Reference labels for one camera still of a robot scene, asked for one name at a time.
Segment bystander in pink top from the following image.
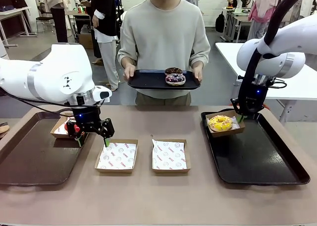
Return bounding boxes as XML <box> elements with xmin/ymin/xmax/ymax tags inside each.
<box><xmin>247</xmin><ymin>0</ymin><xmax>282</xmax><ymax>41</ymax></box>

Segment red glazed donut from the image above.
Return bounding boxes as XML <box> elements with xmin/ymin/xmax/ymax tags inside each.
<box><xmin>64</xmin><ymin>122</ymin><xmax>80</xmax><ymax>134</ymax></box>

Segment large black handled tray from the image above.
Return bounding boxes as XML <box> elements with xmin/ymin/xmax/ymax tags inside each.
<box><xmin>200</xmin><ymin>109</ymin><xmax>311</xmax><ymax>186</ymax></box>

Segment background desk white legs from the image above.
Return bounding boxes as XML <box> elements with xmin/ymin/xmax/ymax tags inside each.
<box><xmin>222</xmin><ymin>6</ymin><xmax>251</xmax><ymax>43</ymax></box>

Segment small black serving tray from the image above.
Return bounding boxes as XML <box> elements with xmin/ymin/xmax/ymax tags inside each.
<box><xmin>127</xmin><ymin>69</ymin><xmax>201</xmax><ymax>90</ymax></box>

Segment tan round object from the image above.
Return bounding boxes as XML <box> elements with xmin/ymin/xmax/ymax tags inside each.
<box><xmin>0</xmin><ymin>121</ymin><xmax>10</xmax><ymax>138</ymax></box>

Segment bystander in black trousers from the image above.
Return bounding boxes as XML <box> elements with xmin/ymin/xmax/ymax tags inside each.
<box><xmin>42</xmin><ymin>0</ymin><xmax>69</xmax><ymax>44</ymax></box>

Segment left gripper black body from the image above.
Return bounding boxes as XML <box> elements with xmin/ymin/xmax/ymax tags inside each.
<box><xmin>70</xmin><ymin>106</ymin><xmax>105</xmax><ymax>134</ymax></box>

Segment person's right hand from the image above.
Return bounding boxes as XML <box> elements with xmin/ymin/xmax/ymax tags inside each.
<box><xmin>123</xmin><ymin>64</ymin><xmax>136</xmax><ymax>82</ymax></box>

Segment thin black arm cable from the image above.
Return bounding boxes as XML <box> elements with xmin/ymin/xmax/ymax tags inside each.
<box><xmin>0</xmin><ymin>86</ymin><xmax>105</xmax><ymax>113</ymax></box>

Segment black backpack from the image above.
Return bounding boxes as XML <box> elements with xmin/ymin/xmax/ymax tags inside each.
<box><xmin>214</xmin><ymin>11</ymin><xmax>226</xmax><ymax>33</ymax></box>

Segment person in beige sweater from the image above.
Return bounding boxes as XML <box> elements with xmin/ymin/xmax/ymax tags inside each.
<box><xmin>117</xmin><ymin>0</ymin><xmax>211</xmax><ymax>107</ymax></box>

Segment white side table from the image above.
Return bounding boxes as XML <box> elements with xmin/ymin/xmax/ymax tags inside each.
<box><xmin>214</xmin><ymin>42</ymin><xmax>317</xmax><ymax>100</ymax></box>

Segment brown plastic handled tray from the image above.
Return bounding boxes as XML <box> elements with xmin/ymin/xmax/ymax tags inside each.
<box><xmin>0</xmin><ymin>108</ymin><xmax>99</xmax><ymax>187</ymax></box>

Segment purple drizzled donut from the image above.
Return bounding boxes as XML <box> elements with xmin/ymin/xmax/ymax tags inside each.
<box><xmin>165</xmin><ymin>73</ymin><xmax>187</xmax><ymax>87</ymax></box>

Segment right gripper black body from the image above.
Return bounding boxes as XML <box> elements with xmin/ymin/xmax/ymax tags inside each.
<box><xmin>241</xmin><ymin>84</ymin><xmax>269</xmax><ymax>114</ymax></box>

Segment cardboard box on floor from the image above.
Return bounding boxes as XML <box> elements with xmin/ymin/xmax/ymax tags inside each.
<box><xmin>78</xmin><ymin>32</ymin><xmax>94</xmax><ymax>50</ymax></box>

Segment black background chair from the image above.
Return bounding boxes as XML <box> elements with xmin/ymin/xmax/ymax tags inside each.
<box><xmin>36</xmin><ymin>12</ymin><xmax>54</xmax><ymax>34</ymax></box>

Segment thick black cable sleeve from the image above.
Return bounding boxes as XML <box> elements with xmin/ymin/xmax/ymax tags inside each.
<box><xmin>230</xmin><ymin>0</ymin><xmax>313</xmax><ymax>113</ymax></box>

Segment brown paper food box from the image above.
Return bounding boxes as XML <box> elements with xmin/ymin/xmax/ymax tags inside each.
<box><xmin>206</xmin><ymin>109</ymin><xmax>246</xmax><ymax>138</ymax></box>
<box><xmin>50</xmin><ymin>116</ymin><xmax>89</xmax><ymax>140</ymax></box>
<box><xmin>94</xmin><ymin>138</ymin><xmax>139</xmax><ymax>174</ymax></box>
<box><xmin>151</xmin><ymin>138</ymin><xmax>192</xmax><ymax>174</ymax></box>

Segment white printed liner paper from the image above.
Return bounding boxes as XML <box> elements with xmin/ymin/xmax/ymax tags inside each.
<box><xmin>97</xmin><ymin>141</ymin><xmax>137</xmax><ymax>170</ymax></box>
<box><xmin>207</xmin><ymin>114</ymin><xmax>240</xmax><ymax>132</ymax></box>
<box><xmin>152</xmin><ymin>139</ymin><xmax>187</xmax><ymax>170</ymax></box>
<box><xmin>54</xmin><ymin>116</ymin><xmax>75</xmax><ymax>135</ymax></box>

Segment white air purifier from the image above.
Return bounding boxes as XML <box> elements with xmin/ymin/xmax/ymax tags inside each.
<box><xmin>0</xmin><ymin>37</ymin><xmax>7</xmax><ymax>61</ymax></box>

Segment chocolate sprinkled donut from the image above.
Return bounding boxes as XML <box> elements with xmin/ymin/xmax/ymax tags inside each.
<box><xmin>164</xmin><ymin>67</ymin><xmax>183</xmax><ymax>76</ymax></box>

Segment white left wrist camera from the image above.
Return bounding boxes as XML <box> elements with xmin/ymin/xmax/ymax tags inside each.
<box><xmin>95</xmin><ymin>86</ymin><xmax>112</xmax><ymax>103</ymax></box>

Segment bystander in black jacket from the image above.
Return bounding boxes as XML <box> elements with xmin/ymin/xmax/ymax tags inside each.
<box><xmin>89</xmin><ymin>0</ymin><xmax>122</xmax><ymax>91</ymax></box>

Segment person's right forearm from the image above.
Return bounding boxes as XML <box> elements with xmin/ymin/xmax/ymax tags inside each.
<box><xmin>120</xmin><ymin>57</ymin><xmax>136</xmax><ymax>68</ymax></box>

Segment yellow sprinkled donut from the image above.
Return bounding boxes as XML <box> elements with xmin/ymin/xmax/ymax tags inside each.
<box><xmin>208</xmin><ymin>114</ymin><xmax>233</xmax><ymax>133</ymax></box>

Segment person's left hand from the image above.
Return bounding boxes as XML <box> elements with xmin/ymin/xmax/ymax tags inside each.
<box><xmin>192</xmin><ymin>64</ymin><xmax>204</xmax><ymax>82</ymax></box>

